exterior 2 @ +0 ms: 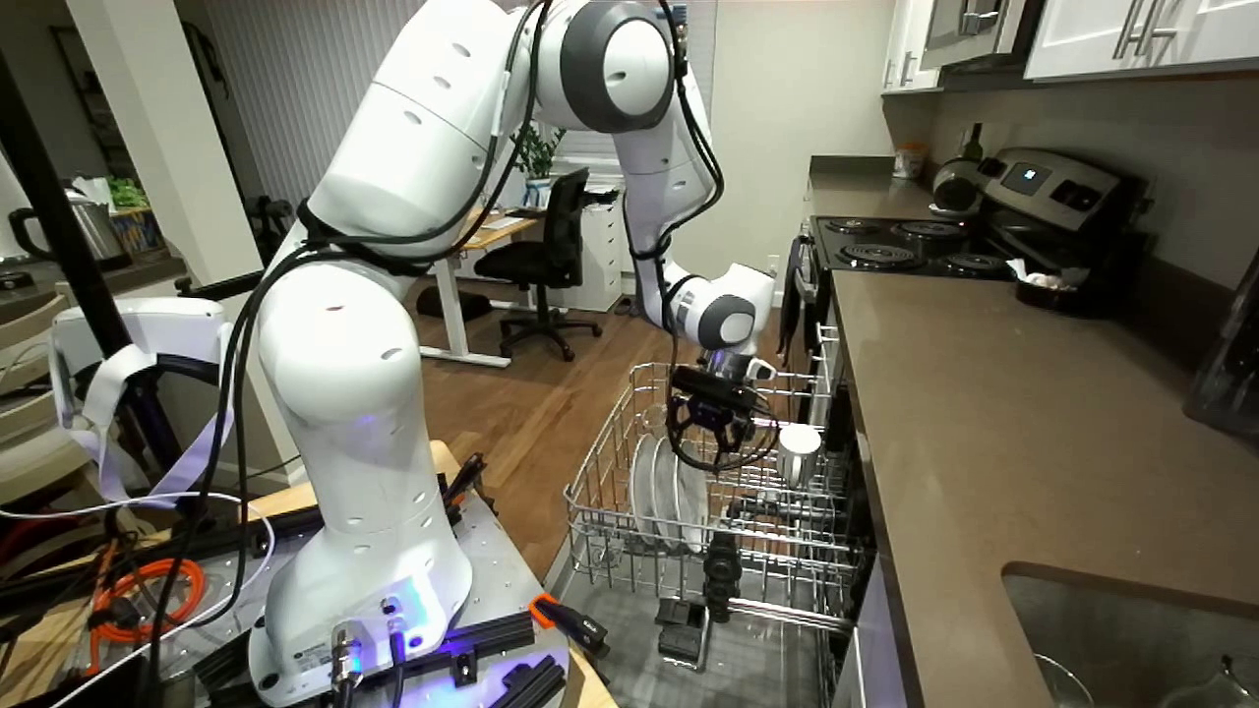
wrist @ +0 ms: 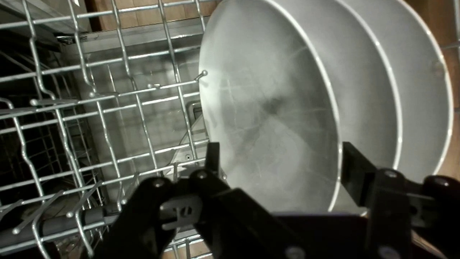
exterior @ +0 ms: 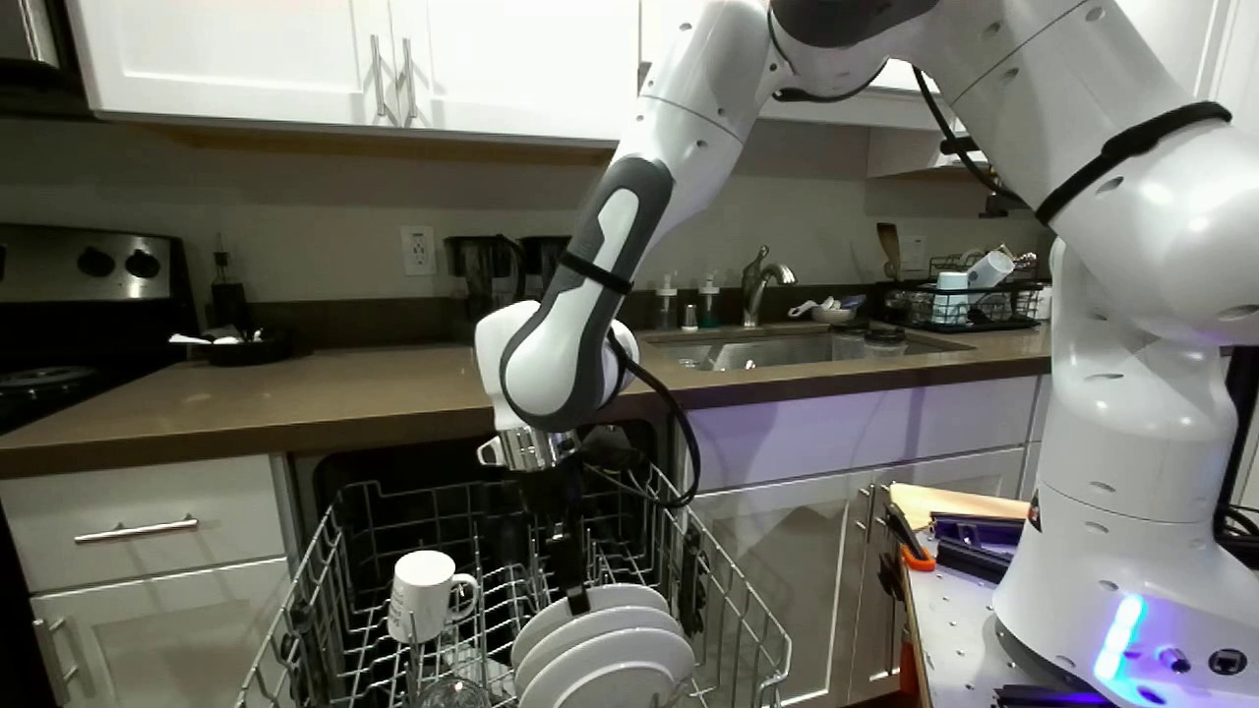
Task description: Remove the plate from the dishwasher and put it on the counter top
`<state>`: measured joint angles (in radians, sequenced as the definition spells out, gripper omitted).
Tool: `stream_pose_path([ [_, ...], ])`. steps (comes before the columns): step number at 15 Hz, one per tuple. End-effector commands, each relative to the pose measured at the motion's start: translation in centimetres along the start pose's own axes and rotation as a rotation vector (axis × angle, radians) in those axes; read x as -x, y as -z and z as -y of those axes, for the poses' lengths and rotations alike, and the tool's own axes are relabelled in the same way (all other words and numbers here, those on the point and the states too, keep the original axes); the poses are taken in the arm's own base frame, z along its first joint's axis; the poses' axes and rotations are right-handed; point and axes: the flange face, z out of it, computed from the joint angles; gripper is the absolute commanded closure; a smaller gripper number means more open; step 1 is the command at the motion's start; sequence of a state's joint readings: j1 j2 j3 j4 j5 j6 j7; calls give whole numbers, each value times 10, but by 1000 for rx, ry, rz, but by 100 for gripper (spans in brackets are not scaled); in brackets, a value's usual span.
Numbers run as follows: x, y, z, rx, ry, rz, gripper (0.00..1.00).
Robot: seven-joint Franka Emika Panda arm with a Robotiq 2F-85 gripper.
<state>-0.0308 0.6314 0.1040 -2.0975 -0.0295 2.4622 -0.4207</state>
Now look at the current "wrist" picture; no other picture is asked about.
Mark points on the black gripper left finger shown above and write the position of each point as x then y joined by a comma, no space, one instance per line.
143,220

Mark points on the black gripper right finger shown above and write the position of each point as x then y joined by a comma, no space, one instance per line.
411,220

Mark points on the white round dinner plate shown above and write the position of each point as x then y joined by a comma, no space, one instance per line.
258,95
421,95
353,86

